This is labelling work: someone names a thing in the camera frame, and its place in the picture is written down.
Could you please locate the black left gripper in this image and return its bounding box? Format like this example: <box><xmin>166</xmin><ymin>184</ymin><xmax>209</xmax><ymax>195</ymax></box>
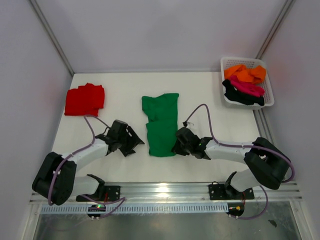
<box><xmin>117</xmin><ymin>126</ymin><xmax>144</xmax><ymax>157</ymax></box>

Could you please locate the green t shirt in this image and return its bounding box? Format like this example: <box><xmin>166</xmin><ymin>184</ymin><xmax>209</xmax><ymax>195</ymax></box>
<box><xmin>141</xmin><ymin>93</ymin><xmax>180</xmax><ymax>158</ymax></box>

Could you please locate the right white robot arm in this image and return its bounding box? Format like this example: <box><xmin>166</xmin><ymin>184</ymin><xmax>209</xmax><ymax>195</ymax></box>
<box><xmin>171</xmin><ymin>127</ymin><xmax>293</xmax><ymax>200</ymax></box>

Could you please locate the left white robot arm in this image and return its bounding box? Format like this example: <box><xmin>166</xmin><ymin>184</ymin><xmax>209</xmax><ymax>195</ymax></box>
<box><xmin>31</xmin><ymin>120</ymin><xmax>144</xmax><ymax>206</ymax></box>

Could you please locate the folded red t shirt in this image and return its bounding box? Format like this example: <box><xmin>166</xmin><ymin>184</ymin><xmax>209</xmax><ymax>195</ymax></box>
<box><xmin>64</xmin><ymin>83</ymin><xmax>105</xmax><ymax>117</ymax></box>

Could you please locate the black t shirt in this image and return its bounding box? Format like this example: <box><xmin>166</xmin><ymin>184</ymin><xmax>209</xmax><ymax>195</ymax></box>
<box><xmin>222</xmin><ymin>79</ymin><xmax>265</xmax><ymax>106</ymax></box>

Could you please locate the left black controller board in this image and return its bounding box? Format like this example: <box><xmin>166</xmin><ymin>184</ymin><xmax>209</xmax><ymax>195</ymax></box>
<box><xmin>87</xmin><ymin>204</ymin><xmax>106</xmax><ymax>219</ymax></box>

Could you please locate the black controller board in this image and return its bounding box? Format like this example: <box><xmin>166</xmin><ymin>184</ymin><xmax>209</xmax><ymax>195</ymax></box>
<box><xmin>226</xmin><ymin>203</ymin><xmax>245</xmax><ymax>218</ymax></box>
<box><xmin>87</xmin><ymin>204</ymin><xmax>106</xmax><ymax>219</ymax></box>

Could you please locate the pink t shirt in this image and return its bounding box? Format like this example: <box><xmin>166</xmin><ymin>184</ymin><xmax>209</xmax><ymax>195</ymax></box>
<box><xmin>229</xmin><ymin>75</ymin><xmax>265</xmax><ymax>98</ymax></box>

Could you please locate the right black controller board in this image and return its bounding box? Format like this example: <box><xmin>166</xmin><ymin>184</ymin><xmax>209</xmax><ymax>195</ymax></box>
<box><xmin>226</xmin><ymin>203</ymin><xmax>245</xmax><ymax>218</ymax></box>

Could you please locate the orange t shirt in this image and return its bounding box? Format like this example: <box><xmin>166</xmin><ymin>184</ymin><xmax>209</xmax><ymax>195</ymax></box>
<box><xmin>223</xmin><ymin>64</ymin><xmax>267</xmax><ymax>85</ymax></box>

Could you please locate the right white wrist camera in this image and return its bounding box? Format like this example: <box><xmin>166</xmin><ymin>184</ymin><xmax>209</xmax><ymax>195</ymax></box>
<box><xmin>182</xmin><ymin>121</ymin><xmax>194</xmax><ymax>127</ymax></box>

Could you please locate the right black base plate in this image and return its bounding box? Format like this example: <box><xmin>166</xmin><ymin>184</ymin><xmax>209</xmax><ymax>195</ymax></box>
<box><xmin>208</xmin><ymin>182</ymin><xmax>255</xmax><ymax>201</ymax></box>

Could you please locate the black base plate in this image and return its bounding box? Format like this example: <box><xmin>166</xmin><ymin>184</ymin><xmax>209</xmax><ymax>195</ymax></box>
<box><xmin>208</xmin><ymin>182</ymin><xmax>255</xmax><ymax>201</ymax></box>
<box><xmin>85</xmin><ymin>185</ymin><xmax>121</xmax><ymax>202</ymax></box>

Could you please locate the aluminium front rail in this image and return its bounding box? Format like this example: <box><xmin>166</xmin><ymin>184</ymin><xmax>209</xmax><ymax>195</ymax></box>
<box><xmin>29</xmin><ymin>181</ymin><xmax>304</xmax><ymax>205</ymax></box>

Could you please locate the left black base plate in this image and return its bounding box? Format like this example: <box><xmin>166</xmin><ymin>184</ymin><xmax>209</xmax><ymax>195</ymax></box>
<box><xmin>85</xmin><ymin>185</ymin><xmax>121</xmax><ymax>202</ymax></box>

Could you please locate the white slotted cable duct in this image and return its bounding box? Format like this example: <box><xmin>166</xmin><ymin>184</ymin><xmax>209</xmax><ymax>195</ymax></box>
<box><xmin>40</xmin><ymin>202</ymin><xmax>228</xmax><ymax>214</ymax></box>

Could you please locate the left corner frame post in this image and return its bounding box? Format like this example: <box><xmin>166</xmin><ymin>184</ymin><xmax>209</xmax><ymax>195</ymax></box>
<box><xmin>27</xmin><ymin>0</ymin><xmax>75</xmax><ymax>77</ymax></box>

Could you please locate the corner frame post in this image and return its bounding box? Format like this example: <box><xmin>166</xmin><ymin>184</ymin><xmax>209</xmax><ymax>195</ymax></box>
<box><xmin>27</xmin><ymin>0</ymin><xmax>75</xmax><ymax>77</ymax></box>
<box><xmin>255</xmin><ymin>0</ymin><xmax>296</xmax><ymax>60</ymax></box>

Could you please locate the right corner frame post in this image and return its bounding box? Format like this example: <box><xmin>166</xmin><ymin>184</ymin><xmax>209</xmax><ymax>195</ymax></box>
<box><xmin>255</xmin><ymin>0</ymin><xmax>296</xmax><ymax>60</ymax></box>

